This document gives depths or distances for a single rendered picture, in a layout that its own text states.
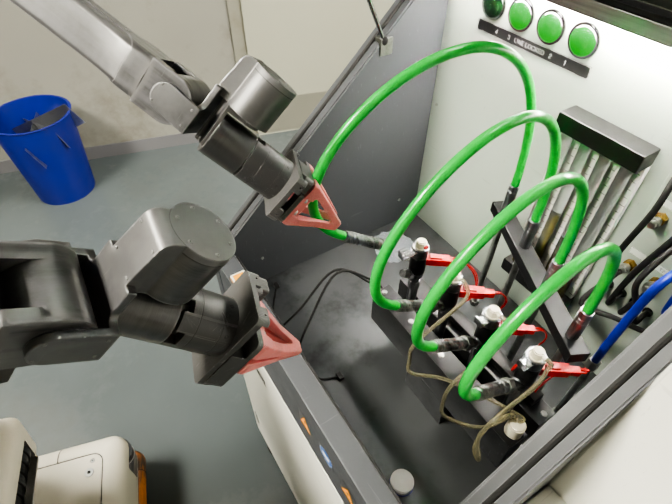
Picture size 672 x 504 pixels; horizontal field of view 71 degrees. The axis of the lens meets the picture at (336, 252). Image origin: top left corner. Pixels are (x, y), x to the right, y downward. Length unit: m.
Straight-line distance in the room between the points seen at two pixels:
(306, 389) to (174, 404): 1.18
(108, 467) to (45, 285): 1.26
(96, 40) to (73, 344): 0.38
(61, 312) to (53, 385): 1.82
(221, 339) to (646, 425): 0.47
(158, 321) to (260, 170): 0.25
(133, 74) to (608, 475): 0.73
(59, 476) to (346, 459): 1.05
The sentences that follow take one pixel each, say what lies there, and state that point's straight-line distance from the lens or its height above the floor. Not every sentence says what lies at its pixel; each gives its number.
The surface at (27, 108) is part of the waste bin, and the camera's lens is 3.03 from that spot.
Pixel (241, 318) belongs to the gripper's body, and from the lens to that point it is 0.44.
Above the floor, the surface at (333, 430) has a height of 0.95.
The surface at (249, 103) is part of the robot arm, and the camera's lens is 0.56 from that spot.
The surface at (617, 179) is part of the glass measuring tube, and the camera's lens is 0.82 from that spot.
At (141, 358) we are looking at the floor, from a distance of 2.09.
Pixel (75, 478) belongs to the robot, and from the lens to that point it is 1.62.
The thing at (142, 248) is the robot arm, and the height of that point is 1.43.
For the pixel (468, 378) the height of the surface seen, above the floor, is 1.20.
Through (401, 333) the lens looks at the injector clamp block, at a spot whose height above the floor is 0.96.
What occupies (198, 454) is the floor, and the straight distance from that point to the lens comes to 1.84.
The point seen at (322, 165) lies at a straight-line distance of 0.59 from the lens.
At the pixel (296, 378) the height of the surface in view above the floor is 0.95.
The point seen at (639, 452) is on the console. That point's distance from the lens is 0.67.
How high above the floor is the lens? 1.66
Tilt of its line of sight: 46 degrees down
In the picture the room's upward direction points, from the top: straight up
